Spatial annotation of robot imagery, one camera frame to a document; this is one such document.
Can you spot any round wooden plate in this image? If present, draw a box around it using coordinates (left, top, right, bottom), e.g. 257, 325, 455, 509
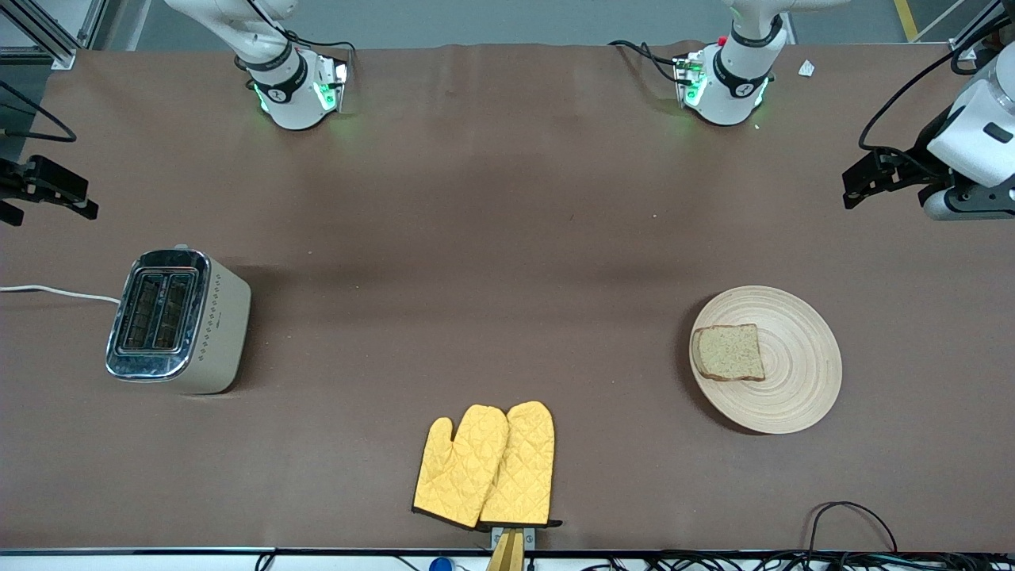
688, 285, 843, 435

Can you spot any brown bread slice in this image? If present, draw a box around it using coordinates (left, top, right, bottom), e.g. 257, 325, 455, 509
691, 324, 767, 383

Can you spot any beige and chrome toaster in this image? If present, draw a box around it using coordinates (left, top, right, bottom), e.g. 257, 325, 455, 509
105, 244, 253, 396

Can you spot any table cover mat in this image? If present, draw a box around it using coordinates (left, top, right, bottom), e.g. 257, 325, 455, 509
0, 41, 1015, 552

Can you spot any yellow quilted oven mitt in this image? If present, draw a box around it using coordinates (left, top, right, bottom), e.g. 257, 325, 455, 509
412, 404, 510, 531
478, 400, 564, 531

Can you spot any white toaster power cord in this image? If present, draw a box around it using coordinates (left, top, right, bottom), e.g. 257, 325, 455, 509
0, 284, 121, 305

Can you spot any aluminium frame profile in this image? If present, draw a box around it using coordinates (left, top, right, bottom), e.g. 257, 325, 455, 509
0, 0, 108, 71
948, 0, 1015, 63

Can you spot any black arm base cable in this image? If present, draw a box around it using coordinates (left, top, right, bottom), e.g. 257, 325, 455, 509
246, 0, 358, 60
609, 40, 684, 84

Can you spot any black looped cable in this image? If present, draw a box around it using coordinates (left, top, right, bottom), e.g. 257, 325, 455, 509
807, 501, 898, 556

